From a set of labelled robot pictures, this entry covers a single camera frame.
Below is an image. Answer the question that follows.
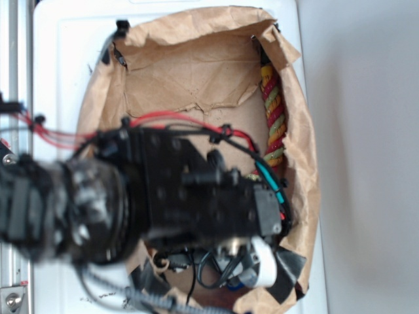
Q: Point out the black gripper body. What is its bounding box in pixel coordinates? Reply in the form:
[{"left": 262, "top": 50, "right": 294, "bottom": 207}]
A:
[{"left": 131, "top": 128, "right": 283, "bottom": 249}]

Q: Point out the white padded gripper finger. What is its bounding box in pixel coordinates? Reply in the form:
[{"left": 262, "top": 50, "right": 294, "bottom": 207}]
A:
[{"left": 251, "top": 236, "right": 278, "bottom": 288}]

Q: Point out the blue plastic bottle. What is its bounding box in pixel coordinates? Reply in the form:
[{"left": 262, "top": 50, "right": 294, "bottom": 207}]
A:
[{"left": 226, "top": 277, "right": 245, "bottom": 291}]

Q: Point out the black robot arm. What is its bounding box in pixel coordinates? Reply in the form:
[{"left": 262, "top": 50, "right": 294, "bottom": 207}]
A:
[{"left": 1, "top": 126, "right": 292, "bottom": 265}]

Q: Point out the brown paper bag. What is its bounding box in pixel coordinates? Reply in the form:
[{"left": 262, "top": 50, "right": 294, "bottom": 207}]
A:
[{"left": 77, "top": 6, "right": 320, "bottom": 313}]

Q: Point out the grey braided cable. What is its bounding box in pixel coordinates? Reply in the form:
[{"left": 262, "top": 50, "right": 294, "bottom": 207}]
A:
[{"left": 78, "top": 261, "right": 217, "bottom": 314}]

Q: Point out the multicoloured twisted rope toy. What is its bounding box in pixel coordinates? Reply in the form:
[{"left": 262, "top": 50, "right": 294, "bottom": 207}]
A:
[{"left": 261, "top": 64, "right": 287, "bottom": 169}]

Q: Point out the red wire bundle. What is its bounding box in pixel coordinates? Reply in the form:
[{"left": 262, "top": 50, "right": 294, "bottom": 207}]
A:
[{"left": 18, "top": 103, "right": 263, "bottom": 156}]

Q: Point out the silver corner bracket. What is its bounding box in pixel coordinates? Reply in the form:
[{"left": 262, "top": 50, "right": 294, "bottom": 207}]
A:
[{"left": 1, "top": 286, "right": 29, "bottom": 314}]

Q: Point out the aluminium frame rail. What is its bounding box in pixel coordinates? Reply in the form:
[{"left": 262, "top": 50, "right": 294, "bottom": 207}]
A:
[{"left": 1, "top": 1, "right": 33, "bottom": 313}]

